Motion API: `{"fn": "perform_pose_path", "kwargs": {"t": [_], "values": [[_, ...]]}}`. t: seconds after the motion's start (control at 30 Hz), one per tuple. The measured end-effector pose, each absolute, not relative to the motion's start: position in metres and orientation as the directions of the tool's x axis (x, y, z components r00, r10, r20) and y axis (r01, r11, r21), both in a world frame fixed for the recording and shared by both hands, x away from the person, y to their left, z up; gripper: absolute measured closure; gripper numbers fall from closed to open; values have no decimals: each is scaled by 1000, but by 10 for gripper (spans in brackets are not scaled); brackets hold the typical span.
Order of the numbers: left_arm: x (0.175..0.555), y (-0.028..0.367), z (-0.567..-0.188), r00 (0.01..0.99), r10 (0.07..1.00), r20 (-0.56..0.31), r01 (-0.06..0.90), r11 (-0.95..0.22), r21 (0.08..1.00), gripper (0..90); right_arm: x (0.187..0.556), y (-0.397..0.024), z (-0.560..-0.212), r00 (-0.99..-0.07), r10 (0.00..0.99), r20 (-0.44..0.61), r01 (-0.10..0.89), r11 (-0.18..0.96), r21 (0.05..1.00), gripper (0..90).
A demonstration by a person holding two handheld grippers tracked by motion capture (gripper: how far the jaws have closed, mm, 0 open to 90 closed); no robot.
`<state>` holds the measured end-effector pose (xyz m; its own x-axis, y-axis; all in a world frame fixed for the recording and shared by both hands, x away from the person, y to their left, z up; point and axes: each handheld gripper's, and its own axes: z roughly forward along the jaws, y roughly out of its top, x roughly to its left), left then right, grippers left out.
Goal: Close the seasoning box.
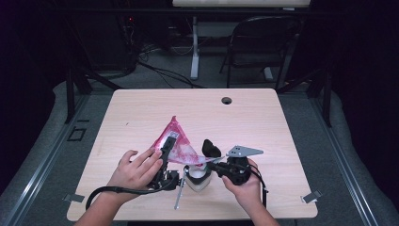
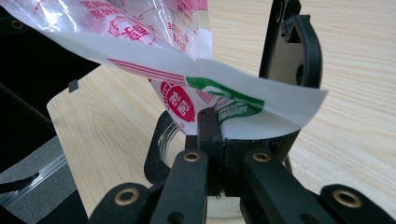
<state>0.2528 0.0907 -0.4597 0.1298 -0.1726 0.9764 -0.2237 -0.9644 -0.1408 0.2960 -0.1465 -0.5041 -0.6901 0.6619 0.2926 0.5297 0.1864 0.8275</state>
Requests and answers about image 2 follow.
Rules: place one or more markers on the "aluminium floor rail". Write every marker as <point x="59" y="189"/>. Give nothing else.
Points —
<point x="34" y="183"/>

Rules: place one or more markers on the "grey tape strip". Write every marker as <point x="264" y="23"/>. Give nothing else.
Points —
<point x="73" y="86"/>

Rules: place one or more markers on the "pink and white plastic bag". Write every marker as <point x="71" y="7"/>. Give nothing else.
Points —
<point x="140" y="53"/>

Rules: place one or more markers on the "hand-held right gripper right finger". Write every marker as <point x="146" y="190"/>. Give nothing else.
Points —
<point x="233" y="168"/>

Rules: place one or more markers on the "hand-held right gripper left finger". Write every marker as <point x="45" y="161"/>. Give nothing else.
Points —
<point x="210" y="130"/>

